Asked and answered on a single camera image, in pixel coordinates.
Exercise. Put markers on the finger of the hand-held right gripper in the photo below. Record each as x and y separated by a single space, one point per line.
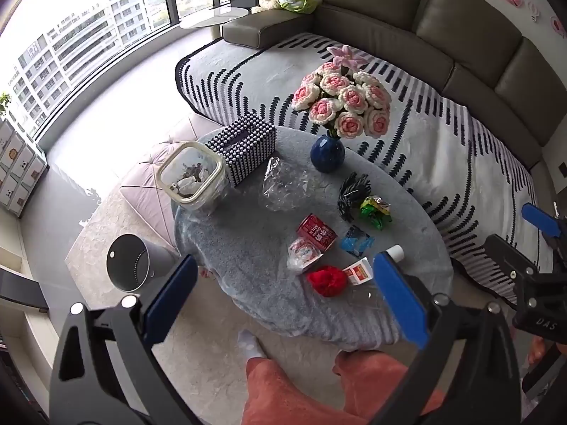
538 219
505 248

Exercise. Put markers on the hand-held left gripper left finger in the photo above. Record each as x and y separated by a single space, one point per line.
170 294

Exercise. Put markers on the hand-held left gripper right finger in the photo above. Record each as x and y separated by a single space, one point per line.
398 296

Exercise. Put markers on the clear plastic film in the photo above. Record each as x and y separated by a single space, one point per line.
367 295

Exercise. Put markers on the white tube with cap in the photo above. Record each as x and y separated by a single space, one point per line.
361 272

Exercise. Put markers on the grey round trash bin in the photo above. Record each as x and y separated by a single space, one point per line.
128 261

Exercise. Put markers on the blue torn wrapper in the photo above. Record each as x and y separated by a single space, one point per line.
356 243

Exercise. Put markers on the green snack wrapper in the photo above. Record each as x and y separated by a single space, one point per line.
374 212

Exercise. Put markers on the plastic-wrapped pink roll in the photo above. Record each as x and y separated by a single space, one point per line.
303 252

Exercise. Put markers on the red drink can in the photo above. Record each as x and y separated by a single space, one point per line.
314 230

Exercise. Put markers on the dark twig bundle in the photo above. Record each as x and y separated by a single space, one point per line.
352 195

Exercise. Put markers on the clear plastic bag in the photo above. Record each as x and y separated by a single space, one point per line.
283 186

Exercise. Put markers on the person's right hand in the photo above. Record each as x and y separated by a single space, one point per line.
539 349

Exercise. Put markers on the person's right leg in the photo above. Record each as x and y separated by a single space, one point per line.
376 376

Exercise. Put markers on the person's leg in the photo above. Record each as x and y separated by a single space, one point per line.
376 376
283 394

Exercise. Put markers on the grey patterned sock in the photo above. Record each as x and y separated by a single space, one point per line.
250 343

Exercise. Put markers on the grey oval coffee table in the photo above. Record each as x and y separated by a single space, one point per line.
265 274

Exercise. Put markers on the pink tufted ottoman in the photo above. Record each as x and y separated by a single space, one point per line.
146 177

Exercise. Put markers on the clear lidded plastic container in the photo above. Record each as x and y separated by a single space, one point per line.
190 172

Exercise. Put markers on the white shelf unit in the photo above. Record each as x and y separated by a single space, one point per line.
31 332

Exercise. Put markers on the person's left leg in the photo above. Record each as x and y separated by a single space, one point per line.
283 394

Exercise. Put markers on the dark blue vase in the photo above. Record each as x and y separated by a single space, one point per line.
327 155

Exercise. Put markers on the studded tissue box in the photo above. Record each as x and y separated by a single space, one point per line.
248 150

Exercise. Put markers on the white animal-print drawer cabinet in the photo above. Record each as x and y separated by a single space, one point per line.
17 164

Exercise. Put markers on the pink crochet rose bouquet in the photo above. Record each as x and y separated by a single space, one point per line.
350 97

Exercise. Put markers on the striped grey blanket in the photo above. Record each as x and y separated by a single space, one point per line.
265 66

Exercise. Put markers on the olive leather sofa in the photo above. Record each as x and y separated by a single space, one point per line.
398 9

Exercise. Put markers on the green potted plant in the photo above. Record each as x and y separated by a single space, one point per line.
4 104

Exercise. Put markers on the round white side table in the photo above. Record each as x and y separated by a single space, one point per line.
212 17

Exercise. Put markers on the plush cabbage toy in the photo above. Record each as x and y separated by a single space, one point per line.
297 0

